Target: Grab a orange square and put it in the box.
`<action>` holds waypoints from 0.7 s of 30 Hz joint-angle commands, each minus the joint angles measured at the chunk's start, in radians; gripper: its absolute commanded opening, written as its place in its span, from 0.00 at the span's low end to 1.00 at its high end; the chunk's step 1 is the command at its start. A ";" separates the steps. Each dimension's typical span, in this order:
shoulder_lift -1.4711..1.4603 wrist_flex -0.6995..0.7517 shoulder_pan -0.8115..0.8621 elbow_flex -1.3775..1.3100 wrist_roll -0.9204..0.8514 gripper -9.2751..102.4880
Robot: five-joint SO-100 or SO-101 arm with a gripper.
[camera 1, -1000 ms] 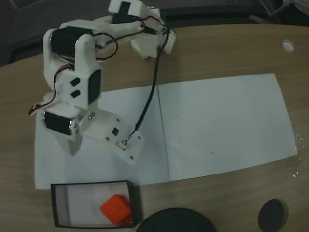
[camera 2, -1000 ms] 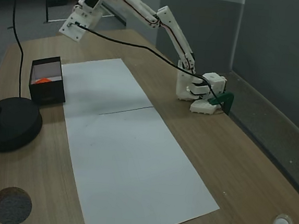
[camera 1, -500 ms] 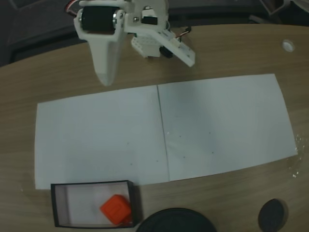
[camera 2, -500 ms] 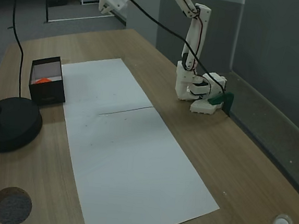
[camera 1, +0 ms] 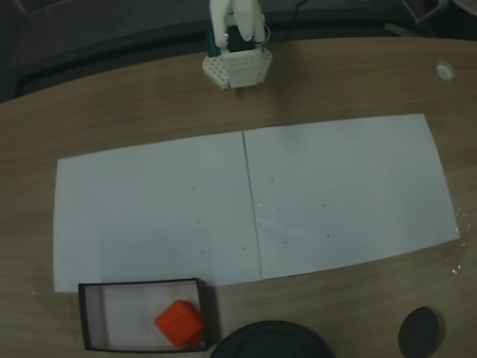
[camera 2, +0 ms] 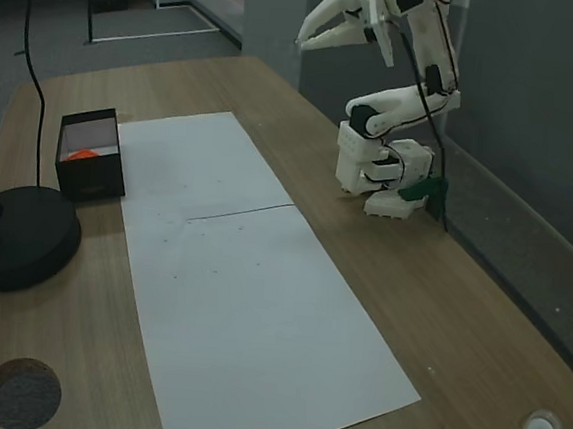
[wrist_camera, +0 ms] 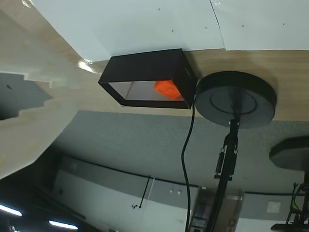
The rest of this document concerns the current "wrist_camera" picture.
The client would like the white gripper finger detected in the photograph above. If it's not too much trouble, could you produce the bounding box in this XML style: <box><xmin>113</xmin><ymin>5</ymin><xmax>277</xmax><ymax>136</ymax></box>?
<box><xmin>0</xmin><ymin>98</ymin><xmax>78</xmax><ymax>181</ymax></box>
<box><xmin>0</xmin><ymin>7</ymin><xmax>83</xmax><ymax>89</ymax></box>

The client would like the orange square block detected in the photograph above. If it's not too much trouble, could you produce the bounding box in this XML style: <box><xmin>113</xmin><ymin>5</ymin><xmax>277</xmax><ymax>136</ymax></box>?
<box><xmin>154</xmin><ymin>80</ymin><xmax>183</xmax><ymax>101</ymax></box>

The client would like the dark brown cardboard box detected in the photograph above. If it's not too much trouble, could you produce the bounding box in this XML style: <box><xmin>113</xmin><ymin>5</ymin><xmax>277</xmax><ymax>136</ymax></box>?
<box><xmin>98</xmin><ymin>48</ymin><xmax>197</xmax><ymax>110</ymax></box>

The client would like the clear adhesive tape strip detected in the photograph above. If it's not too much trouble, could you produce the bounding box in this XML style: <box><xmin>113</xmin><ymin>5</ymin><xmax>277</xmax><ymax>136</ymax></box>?
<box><xmin>76</xmin><ymin>57</ymin><xmax>95</xmax><ymax>73</ymax></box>

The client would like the fluorescent ceiling light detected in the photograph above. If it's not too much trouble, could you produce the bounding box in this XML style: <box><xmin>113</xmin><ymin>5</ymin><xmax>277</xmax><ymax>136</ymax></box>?
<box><xmin>0</xmin><ymin>204</ymin><xmax>24</xmax><ymax>218</ymax></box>
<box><xmin>48</xmin><ymin>219</ymin><xmax>79</xmax><ymax>231</ymax></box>

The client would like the black round-base stand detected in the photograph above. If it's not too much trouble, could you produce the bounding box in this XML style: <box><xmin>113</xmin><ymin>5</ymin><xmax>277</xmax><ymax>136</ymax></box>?
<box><xmin>196</xmin><ymin>70</ymin><xmax>277</xmax><ymax>232</ymax></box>

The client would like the black round chair base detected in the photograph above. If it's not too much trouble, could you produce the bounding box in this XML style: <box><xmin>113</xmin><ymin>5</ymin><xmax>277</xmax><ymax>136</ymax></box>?
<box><xmin>268</xmin><ymin>136</ymin><xmax>309</xmax><ymax>173</ymax></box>

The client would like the black hanging strap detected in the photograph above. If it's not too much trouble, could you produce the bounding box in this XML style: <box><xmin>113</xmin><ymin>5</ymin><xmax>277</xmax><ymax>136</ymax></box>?
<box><xmin>138</xmin><ymin>175</ymin><xmax>152</xmax><ymax>210</ymax></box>

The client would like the black hanging cable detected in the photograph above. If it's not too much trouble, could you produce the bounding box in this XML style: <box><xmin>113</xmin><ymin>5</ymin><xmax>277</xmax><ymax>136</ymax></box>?
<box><xmin>181</xmin><ymin>102</ymin><xmax>197</xmax><ymax>232</ymax></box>

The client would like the white wall outlet plate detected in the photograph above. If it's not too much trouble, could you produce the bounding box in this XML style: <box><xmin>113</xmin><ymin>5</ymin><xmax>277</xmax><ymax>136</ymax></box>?
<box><xmin>266</xmin><ymin>200</ymin><xmax>282</xmax><ymax>214</ymax></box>

